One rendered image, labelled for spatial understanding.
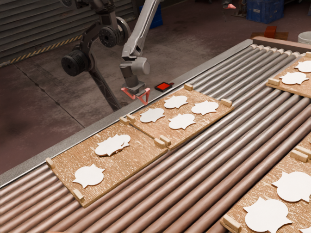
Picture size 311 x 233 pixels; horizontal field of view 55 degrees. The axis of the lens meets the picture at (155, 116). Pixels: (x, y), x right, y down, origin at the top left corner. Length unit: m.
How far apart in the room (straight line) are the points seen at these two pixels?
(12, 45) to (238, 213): 5.34
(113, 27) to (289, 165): 1.40
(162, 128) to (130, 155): 0.22
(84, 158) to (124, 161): 0.18
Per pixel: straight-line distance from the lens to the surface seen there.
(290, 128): 1.40
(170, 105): 1.53
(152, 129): 1.39
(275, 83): 1.67
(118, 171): 1.22
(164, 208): 1.08
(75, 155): 1.38
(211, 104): 1.50
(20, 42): 5.97
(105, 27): 2.09
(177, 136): 1.33
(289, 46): 2.13
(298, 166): 1.19
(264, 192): 1.09
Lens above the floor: 1.74
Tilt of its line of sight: 33 degrees down
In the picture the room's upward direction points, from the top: 11 degrees counter-clockwise
